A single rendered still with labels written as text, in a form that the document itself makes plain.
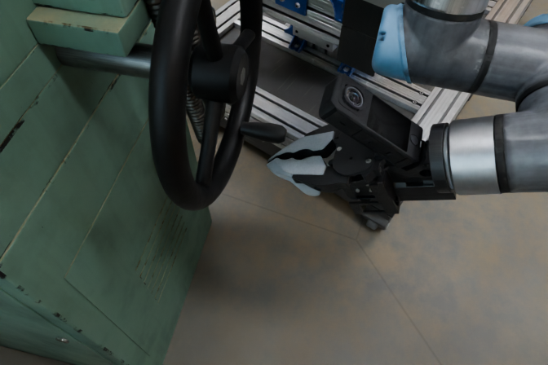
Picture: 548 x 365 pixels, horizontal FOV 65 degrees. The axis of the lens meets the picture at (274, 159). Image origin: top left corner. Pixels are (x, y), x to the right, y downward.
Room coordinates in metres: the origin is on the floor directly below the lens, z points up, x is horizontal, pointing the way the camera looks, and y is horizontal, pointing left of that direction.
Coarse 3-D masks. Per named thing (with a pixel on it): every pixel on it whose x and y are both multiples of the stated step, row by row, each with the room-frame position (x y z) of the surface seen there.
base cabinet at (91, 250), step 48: (144, 96) 0.48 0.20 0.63; (96, 144) 0.35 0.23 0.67; (144, 144) 0.43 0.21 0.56; (48, 192) 0.25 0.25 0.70; (96, 192) 0.31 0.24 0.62; (144, 192) 0.39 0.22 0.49; (48, 240) 0.22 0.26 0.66; (96, 240) 0.26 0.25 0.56; (144, 240) 0.34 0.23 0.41; (192, 240) 0.47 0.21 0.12; (0, 288) 0.16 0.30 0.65; (48, 288) 0.18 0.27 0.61; (96, 288) 0.22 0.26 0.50; (144, 288) 0.28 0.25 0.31; (0, 336) 0.22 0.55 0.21; (48, 336) 0.18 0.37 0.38; (96, 336) 0.17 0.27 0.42; (144, 336) 0.22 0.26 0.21
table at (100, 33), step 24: (0, 0) 0.33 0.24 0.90; (24, 0) 0.35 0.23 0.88; (0, 24) 0.32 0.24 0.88; (24, 24) 0.34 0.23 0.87; (48, 24) 0.34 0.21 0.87; (72, 24) 0.33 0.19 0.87; (96, 24) 0.33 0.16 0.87; (120, 24) 0.33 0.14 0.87; (144, 24) 0.37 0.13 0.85; (0, 48) 0.30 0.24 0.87; (24, 48) 0.33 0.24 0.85; (72, 48) 0.33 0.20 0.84; (96, 48) 0.33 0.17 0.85; (120, 48) 0.32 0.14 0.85; (0, 72) 0.29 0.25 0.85
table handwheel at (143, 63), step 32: (192, 0) 0.27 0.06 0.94; (256, 0) 0.45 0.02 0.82; (160, 32) 0.25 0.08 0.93; (192, 32) 0.26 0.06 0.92; (256, 32) 0.45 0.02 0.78; (64, 64) 0.36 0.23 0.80; (96, 64) 0.35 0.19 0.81; (128, 64) 0.34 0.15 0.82; (160, 64) 0.23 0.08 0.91; (192, 64) 0.32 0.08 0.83; (224, 64) 0.32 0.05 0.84; (256, 64) 0.43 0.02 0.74; (160, 96) 0.22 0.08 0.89; (224, 96) 0.30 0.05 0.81; (160, 128) 0.21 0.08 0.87; (160, 160) 0.20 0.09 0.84; (224, 160) 0.30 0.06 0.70; (192, 192) 0.20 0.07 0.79
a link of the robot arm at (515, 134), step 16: (528, 96) 0.28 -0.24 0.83; (544, 96) 0.27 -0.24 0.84; (512, 112) 0.27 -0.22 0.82; (528, 112) 0.26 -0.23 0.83; (544, 112) 0.25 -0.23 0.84; (496, 128) 0.25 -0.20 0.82; (512, 128) 0.24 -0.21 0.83; (528, 128) 0.24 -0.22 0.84; (544, 128) 0.23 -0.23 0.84; (496, 144) 0.23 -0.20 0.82; (512, 144) 0.23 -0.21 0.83; (528, 144) 0.22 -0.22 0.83; (544, 144) 0.22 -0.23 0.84; (496, 160) 0.22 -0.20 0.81; (512, 160) 0.22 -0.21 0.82; (528, 160) 0.21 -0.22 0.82; (544, 160) 0.21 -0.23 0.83; (512, 176) 0.21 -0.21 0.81; (528, 176) 0.20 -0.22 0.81; (544, 176) 0.20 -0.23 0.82; (512, 192) 0.21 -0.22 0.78
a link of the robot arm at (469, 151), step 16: (448, 128) 0.27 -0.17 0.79; (464, 128) 0.26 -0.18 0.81; (480, 128) 0.25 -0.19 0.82; (448, 144) 0.25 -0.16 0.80; (464, 144) 0.24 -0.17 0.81; (480, 144) 0.24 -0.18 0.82; (448, 160) 0.23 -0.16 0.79; (464, 160) 0.23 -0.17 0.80; (480, 160) 0.22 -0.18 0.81; (448, 176) 0.23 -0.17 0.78; (464, 176) 0.22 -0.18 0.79; (480, 176) 0.21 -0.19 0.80; (496, 176) 0.21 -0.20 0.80; (464, 192) 0.22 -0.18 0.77; (480, 192) 0.21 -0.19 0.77; (496, 192) 0.21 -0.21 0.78
